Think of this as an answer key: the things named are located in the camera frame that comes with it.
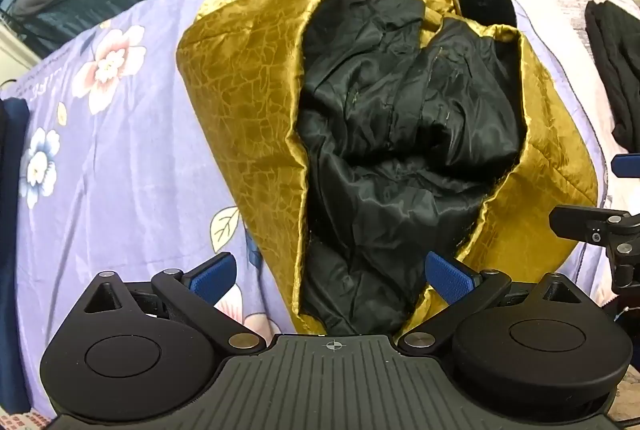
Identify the gold jacket with black lining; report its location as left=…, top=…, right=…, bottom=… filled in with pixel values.
left=176, top=0, right=601, bottom=336

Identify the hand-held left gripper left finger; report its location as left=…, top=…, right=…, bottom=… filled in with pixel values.
left=80, top=252, right=266, bottom=354

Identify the black knit garment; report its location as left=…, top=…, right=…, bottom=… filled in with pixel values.
left=584, top=0, right=640, bottom=152

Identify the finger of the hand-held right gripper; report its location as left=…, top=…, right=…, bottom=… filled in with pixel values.
left=610, top=153, right=640, bottom=177
left=548, top=205, right=640, bottom=291

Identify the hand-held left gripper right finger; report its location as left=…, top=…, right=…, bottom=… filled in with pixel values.
left=397, top=251, right=583, bottom=354

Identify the purple floral bedsheet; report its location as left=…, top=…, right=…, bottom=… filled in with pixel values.
left=0, top=0, right=623, bottom=430

